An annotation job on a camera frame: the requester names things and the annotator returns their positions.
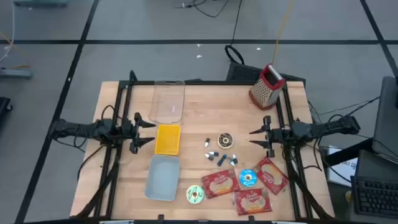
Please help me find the green frosted toy donut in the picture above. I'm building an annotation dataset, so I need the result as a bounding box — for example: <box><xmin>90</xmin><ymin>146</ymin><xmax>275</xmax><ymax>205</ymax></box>
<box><xmin>185</xmin><ymin>184</ymin><xmax>205</xmax><ymax>205</ymax></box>

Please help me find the black aluminium table frame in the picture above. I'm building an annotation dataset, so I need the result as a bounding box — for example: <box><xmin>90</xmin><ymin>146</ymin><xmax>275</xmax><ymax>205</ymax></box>
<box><xmin>70</xmin><ymin>70</ymin><xmax>336</xmax><ymax>224</ymax></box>

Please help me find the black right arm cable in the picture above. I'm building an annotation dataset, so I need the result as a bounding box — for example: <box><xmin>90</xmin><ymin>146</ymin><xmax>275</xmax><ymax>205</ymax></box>
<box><xmin>281</xmin><ymin>136</ymin><xmax>324</xmax><ymax>172</ymax></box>

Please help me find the black floor equipment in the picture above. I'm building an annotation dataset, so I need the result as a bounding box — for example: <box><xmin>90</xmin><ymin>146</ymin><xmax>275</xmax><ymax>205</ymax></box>
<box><xmin>0</xmin><ymin>96</ymin><xmax>13</xmax><ymax>122</ymax></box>

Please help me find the chocolate frosted toy donut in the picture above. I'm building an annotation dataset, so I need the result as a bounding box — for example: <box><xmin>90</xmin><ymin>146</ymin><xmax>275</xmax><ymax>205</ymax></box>
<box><xmin>217</xmin><ymin>133</ymin><xmax>234</xmax><ymax>149</ymax></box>

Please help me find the yellow plastic basket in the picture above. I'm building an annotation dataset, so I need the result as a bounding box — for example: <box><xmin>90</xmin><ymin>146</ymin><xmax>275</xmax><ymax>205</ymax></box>
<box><xmin>154</xmin><ymin>124</ymin><xmax>182</xmax><ymax>156</ymax></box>

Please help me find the grey plastic bin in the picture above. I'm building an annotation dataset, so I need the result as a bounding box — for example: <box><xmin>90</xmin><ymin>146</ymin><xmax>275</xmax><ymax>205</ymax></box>
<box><xmin>144</xmin><ymin>154</ymin><xmax>181</xmax><ymax>202</ymax></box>

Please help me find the black desk bar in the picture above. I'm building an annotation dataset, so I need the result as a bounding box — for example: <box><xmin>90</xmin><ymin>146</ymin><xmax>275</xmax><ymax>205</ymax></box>
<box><xmin>323</xmin><ymin>138</ymin><xmax>374</xmax><ymax>166</ymax></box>

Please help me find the yellow cable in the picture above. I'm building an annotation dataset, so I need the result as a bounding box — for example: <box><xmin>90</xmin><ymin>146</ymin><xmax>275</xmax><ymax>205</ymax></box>
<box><xmin>272</xmin><ymin>0</ymin><xmax>295</xmax><ymax>65</ymax></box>

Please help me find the thin black floor cable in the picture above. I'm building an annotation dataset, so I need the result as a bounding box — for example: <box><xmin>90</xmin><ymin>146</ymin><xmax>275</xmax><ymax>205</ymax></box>
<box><xmin>174</xmin><ymin>0</ymin><xmax>230</xmax><ymax>19</ymax></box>

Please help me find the clear plastic bin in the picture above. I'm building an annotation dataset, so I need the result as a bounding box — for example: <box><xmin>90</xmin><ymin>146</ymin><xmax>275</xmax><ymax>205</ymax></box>
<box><xmin>148</xmin><ymin>79</ymin><xmax>186</xmax><ymax>124</ymax></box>

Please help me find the orange floor cable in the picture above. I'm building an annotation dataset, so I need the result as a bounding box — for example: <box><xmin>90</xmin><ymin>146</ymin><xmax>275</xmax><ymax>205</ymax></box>
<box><xmin>0</xmin><ymin>30</ymin><xmax>32</xmax><ymax>70</ymax></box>

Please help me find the red snack packet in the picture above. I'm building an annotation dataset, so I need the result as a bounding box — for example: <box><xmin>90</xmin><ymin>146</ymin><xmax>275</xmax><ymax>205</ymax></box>
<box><xmin>233</xmin><ymin>187</ymin><xmax>273</xmax><ymax>217</ymax></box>
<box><xmin>252</xmin><ymin>156</ymin><xmax>290</xmax><ymax>195</ymax></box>
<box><xmin>201</xmin><ymin>169</ymin><xmax>241</xmax><ymax>200</ymax></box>

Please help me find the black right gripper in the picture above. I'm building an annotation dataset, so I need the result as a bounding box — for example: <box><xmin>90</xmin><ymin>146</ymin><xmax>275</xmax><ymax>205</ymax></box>
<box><xmin>249</xmin><ymin>115</ymin><xmax>293</xmax><ymax>158</ymax></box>

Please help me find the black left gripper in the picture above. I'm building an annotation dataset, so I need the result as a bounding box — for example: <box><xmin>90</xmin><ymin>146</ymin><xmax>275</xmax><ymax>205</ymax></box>
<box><xmin>121</xmin><ymin>112</ymin><xmax>157</xmax><ymax>155</ymax></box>

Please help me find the grey monitor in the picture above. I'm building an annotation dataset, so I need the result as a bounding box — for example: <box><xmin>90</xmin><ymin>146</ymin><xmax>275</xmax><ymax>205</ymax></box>
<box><xmin>372</xmin><ymin>76</ymin><xmax>398</xmax><ymax>164</ymax></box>

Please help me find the white floor cable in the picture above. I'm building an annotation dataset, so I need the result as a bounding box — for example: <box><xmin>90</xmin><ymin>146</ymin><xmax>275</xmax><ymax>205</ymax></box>
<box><xmin>0</xmin><ymin>0</ymin><xmax>16</xmax><ymax>63</ymax></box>

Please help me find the black keyboard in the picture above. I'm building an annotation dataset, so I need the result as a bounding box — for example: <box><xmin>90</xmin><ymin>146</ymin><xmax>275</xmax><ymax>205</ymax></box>
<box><xmin>350</xmin><ymin>175</ymin><xmax>398</xmax><ymax>219</ymax></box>

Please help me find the black looped floor cable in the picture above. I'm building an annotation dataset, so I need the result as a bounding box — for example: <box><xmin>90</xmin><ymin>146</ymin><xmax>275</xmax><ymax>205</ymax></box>
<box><xmin>224</xmin><ymin>0</ymin><xmax>246</xmax><ymax>65</ymax></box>

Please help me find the white paper sheet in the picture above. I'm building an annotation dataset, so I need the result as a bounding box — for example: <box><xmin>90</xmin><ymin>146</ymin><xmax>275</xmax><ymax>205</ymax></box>
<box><xmin>326</xmin><ymin>145</ymin><xmax>358</xmax><ymax>187</ymax></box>

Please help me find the grey metal floor foot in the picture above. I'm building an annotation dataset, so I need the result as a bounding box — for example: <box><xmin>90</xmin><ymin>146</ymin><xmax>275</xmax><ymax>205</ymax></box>
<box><xmin>0</xmin><ymin>67</ymin><xmax>33</xmax><ymax>79</ymax></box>
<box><xmin>12</xmin><ymin>0</ymin><xmax>68</xmax><ymax>7</ymax></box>

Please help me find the red and metal box grater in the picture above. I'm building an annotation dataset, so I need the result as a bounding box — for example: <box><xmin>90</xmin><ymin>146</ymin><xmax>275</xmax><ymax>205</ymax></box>
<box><xmin>248</xmin><ymin>63</ymin><xmax>286</xmax><ymax>111</ymax></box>

